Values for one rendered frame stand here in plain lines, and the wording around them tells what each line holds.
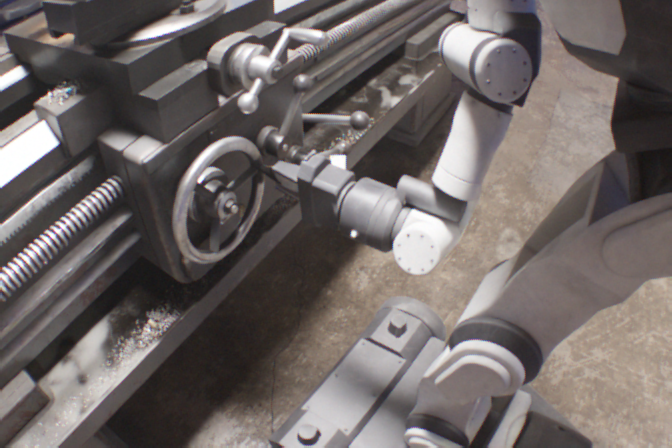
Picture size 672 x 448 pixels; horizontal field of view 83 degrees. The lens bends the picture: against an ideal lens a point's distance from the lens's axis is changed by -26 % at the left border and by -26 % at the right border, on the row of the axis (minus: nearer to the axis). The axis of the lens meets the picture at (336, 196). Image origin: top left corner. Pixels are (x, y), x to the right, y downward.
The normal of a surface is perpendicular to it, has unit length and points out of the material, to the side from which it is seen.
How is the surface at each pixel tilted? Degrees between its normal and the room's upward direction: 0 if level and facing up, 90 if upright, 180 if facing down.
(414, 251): 67
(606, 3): 100
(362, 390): 0
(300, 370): 0
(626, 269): 90
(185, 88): 90
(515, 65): 77
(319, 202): 94
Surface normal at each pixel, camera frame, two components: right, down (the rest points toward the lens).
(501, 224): 0.00, -0.76
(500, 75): 0.15, 0.47
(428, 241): -0.49, 0.22
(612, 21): -0.58, 0.66
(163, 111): 0.84, 0.35
